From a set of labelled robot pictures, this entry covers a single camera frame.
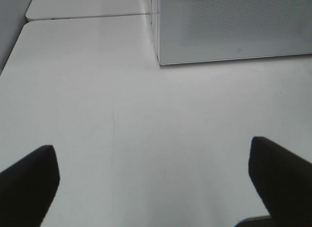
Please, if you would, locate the white microwave door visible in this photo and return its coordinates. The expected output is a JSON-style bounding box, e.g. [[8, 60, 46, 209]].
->
[[159, 0, 312, 64]]

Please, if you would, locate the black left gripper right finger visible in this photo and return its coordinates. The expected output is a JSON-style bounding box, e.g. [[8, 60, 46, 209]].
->
[[248, 137, 312, 227]]

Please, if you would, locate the white microwave oven body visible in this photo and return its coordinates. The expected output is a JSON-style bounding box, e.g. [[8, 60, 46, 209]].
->
[[148, 0, 160, 62]]

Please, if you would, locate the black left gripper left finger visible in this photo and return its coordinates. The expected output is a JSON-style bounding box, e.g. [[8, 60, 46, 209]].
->
[[0, 145, 60, 227]]

